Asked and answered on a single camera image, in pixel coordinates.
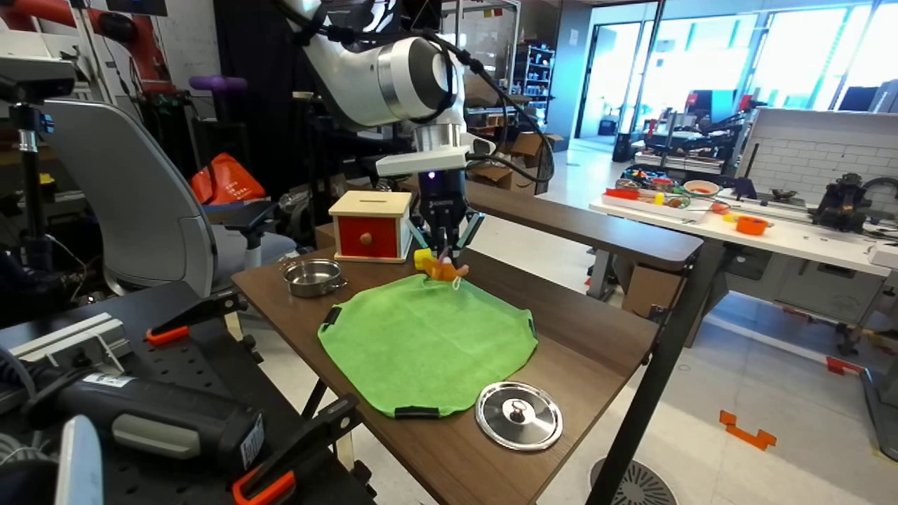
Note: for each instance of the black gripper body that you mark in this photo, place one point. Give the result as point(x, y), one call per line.
point(443, 198)

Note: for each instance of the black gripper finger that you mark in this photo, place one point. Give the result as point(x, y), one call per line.
point(454, 246)
point(432, 243)

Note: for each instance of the orange plush toy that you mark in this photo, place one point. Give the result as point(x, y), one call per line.
point(443, 270)

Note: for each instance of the green cloth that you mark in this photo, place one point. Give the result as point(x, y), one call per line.
point(426, 344)

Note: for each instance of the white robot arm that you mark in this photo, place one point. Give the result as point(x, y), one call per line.
point(418, 83)

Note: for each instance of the silver pot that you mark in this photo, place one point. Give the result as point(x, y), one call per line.
point(314, 278)

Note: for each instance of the silver pot lid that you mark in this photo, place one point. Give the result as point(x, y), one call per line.
point(517, 416)

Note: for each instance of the yellow block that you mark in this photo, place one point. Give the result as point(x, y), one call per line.
point(422, 256)

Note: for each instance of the wooden box with red drawer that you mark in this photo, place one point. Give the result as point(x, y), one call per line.
point(371, 226)

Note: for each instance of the dark long bench table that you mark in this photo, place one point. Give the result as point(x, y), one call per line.
point(614, 233)

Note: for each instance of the orange bag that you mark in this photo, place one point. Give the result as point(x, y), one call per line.
point(225, 181)

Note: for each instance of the white table with clutter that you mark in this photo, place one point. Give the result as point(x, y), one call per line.
point(712, 215)

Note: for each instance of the grey office chair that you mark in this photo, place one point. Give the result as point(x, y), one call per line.
point(152, 229)

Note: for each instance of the black clamp with orange handle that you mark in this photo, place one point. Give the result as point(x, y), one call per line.
point(277, 476)

